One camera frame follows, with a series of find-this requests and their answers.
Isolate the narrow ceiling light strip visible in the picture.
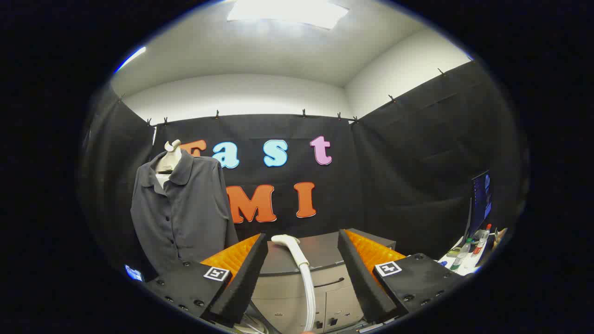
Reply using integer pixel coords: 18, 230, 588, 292
115, 45, 147, 73

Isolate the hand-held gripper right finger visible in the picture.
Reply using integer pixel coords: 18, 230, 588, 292
337, 228, 467, 325

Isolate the white garment steamer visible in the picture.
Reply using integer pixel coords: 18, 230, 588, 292
271, 234, 317, 333

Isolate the grey drawer cabinet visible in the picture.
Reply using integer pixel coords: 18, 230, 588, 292
251, 227, 397, 334

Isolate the white mannequin torso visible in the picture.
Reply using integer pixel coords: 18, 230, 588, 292
155, 139, 182, 188

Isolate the dark grey button shirt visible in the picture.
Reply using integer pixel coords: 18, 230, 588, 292
130, 149, 239, 274

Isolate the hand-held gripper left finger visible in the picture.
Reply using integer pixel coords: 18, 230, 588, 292
142, 233, 270, 328

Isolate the computer monitor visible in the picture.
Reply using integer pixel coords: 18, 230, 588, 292
465, 170, 492, 239

